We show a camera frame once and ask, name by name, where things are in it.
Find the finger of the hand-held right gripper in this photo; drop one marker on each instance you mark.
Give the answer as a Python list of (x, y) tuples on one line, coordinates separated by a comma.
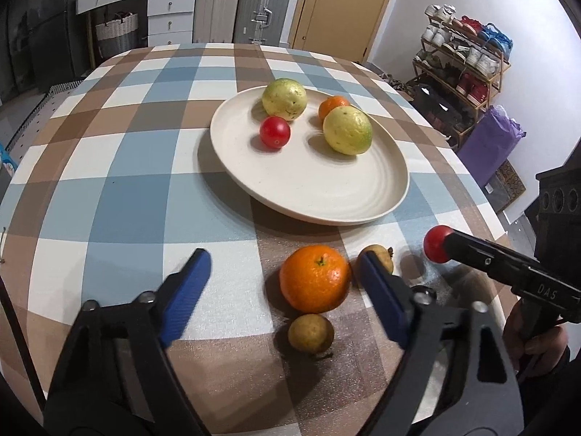
[(472, 250)]

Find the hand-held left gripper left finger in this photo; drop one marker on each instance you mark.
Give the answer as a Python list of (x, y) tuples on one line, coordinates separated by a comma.
[(190, 290)]

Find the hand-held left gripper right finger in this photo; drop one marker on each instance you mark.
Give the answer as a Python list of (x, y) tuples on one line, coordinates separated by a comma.
[(386, 299)]

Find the red tomato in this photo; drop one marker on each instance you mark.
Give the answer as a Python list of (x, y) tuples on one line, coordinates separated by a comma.
[(274, 132), (435, 245)]

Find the brown longan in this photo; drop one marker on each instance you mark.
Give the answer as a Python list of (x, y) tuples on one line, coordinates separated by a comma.
[(383, 256), (311, 334)]

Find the large orange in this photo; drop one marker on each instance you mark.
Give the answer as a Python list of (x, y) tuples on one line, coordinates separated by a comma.
[(314, 278)]

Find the cream round plate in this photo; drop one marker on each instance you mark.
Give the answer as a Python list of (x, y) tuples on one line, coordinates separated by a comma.
[(308, 181)]

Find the green patched yellow guava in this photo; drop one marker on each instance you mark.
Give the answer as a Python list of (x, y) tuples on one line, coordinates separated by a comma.
[(347, 129)]

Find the small orange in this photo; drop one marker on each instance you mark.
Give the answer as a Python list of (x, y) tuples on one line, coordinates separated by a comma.
[(330, 106)]

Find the person's right forearm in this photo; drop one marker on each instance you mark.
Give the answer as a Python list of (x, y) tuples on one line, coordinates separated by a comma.
[(553, 404)]

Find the person's right hand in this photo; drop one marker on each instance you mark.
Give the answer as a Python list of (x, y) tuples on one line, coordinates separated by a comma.
[(540, 347)]

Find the patterned doormat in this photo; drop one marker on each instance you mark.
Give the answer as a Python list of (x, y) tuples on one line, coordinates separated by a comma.
[(508, 184)]

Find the purple bag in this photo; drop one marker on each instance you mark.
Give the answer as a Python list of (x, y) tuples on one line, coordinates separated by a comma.
[(492, 141)]

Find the checked tablecloth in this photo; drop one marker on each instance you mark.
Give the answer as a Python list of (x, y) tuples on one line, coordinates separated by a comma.
[(113, 200)]

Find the black bag with white paper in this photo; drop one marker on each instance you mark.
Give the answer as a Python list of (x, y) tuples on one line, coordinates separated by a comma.
[(429, 97)]

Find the wooden shoe rack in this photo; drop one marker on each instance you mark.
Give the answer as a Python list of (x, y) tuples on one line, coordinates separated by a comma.
[(499, 77)]

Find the scattered pile of shoes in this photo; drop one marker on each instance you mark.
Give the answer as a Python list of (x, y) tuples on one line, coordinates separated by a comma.
[(395, 81)]

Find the rows of sneakers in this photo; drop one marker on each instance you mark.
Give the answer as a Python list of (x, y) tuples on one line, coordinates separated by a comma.
[(476, 57)]

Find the blue packet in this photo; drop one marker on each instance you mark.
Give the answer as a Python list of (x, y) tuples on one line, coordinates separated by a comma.
[(4, 161)]

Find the dotted floor rug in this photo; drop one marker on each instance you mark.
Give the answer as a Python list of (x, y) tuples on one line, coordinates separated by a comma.
[(27, 113)]

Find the woven basket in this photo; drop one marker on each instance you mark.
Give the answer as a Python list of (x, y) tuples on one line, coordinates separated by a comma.
[(115, 34)]

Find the wooden door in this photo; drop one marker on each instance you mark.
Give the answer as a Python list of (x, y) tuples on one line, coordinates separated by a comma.
[(345, 9)]

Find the white drawer desk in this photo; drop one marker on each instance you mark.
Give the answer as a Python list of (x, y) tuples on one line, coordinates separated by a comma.
[(170, 4)]

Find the beige suitcase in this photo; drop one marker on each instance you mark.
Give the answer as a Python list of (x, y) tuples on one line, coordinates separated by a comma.
[(217, 4)]

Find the silver suitcase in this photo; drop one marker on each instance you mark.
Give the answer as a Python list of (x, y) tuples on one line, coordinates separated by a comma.
[(254, 9)]

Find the grey refrigerator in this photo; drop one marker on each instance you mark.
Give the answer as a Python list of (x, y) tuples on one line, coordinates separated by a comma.
[(27, 32)]

